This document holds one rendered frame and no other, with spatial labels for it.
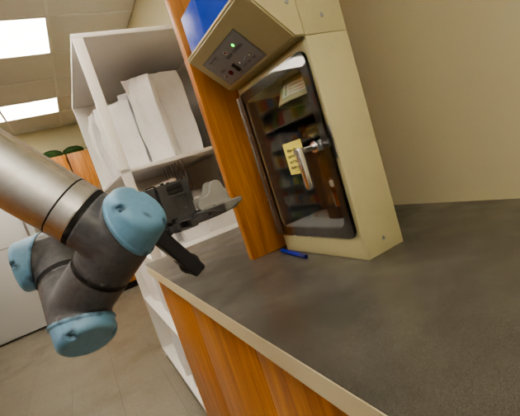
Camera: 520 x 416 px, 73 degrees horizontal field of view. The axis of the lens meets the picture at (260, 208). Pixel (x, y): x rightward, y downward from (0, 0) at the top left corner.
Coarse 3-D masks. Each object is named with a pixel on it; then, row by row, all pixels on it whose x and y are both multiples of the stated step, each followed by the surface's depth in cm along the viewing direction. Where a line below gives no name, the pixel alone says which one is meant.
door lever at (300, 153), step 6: (312, 144) 74; (294, 150) 72; (300, 150) 72; (306, 150) 73; (312, 150) 74; (318, 150) 74; (300, 156) 72; (300, 162) 72; (306, 162) 72; (300, 168) 73; (306, 168) 72; (306, 174) 72; (306, 180) 73; (312, 180) 73; (306, 186) 73; (312, 186) 73
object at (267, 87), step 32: (288, 64) 73; (256, 96) 87; (288, 96) 76; (256, 128) 92; (288, 128) 80; (320, 128) 71; (320, 160) 74; (288, 192) 89; (320, 192) 78; (288, 224) 94; (320, 224) 82; (352, 224) 73
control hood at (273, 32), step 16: (240, 0) 64; (256, 0) 63; (272, 0) 65; (288, 0) 66; (224, 16) 69; (240, 16) 67; (256, 16) 66; (272, 16) 65; (288, 16) 66; (208, 32) 76; (224, 32) 74; (240, 32) 72; (256, 32) 70; (272, 32) 68; (288, 32) 66; (208, 48) 81; (272, 48) 72; (192, 64) 90; (256, 64) 80; (240, 80) 88
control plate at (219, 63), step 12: (228, 36) 74; (240, 36) 73; (216, 48) 79; (228, 48) 78; (240, 48) 76; (252, 48) 75; (216, 60) 84; (228, 60) 82; (240, 60) 80; (252, 60) 79; (216, 72) 88; (240, 72) 84
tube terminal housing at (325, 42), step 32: (320, 0) 70; (320, 32) 70; (320, 64) 69; (352, 64) 73; (320, 96) 70; (352, 96) 73; (352, 128) 73; (352, 160) 72; (352, 192) 72; (384, 192) 76; (384, 224) 76; (352, 256) 78
